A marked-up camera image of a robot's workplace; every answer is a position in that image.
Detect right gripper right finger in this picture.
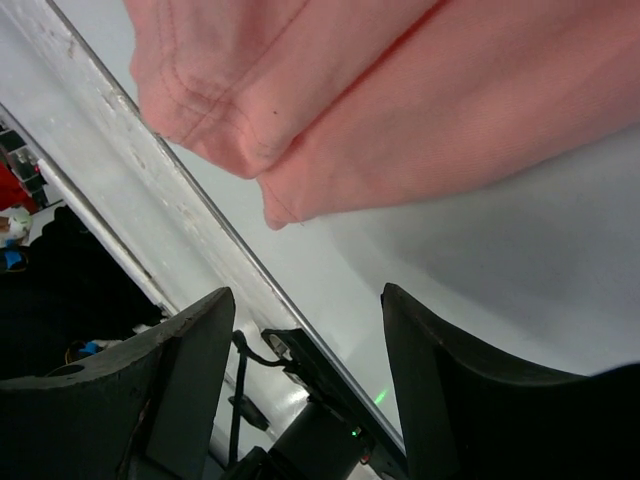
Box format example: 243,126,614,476
381,284,639,479

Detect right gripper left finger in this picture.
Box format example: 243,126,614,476
1,287,235,479

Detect pink t shirt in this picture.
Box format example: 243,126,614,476
125,1,639,229

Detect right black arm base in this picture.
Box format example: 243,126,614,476
223,329,409,479

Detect aluminium front rail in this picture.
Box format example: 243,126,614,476
0,0,406,456

